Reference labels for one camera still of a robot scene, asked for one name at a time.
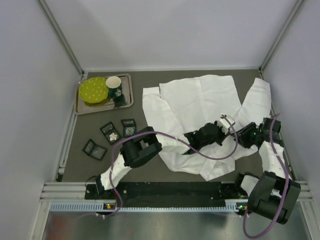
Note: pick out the grey slotted cable duct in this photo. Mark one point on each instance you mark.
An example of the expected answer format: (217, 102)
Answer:
(227, 206)

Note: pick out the round clear blue brooch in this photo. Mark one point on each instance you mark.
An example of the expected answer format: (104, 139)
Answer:
(130, 130)

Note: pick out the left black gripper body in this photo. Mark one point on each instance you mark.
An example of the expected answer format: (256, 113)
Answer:
(196, 138)

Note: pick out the sparkly snowflake brooch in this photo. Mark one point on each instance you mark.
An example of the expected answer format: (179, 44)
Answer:
(112, 137)

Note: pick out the black square frame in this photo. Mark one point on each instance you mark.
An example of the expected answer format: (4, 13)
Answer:
(127, 123)
(110, 128)
(94, 150)

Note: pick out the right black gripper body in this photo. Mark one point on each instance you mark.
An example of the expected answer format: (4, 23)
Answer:
(243, 135)

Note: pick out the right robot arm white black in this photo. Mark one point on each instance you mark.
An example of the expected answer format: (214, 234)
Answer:
(267, 193)

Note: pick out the green polka dot plate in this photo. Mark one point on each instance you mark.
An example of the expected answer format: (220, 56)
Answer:
(93, 90)

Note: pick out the white shirt garment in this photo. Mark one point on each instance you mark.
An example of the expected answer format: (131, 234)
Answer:
(185, 105)

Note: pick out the black square frame left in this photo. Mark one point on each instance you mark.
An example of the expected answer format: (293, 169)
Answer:
(110, 128)

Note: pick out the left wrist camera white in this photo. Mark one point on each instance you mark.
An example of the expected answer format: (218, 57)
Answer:
(225, 123)

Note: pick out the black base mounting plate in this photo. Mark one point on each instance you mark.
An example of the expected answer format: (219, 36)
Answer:
(178, 194)

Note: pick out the black square frame right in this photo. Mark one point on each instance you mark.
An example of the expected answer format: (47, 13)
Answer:
(127, 123)

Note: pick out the white cup dark base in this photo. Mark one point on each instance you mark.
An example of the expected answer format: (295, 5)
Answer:
(114, 84)

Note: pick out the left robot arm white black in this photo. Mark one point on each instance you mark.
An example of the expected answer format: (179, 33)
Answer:
(139, 149)

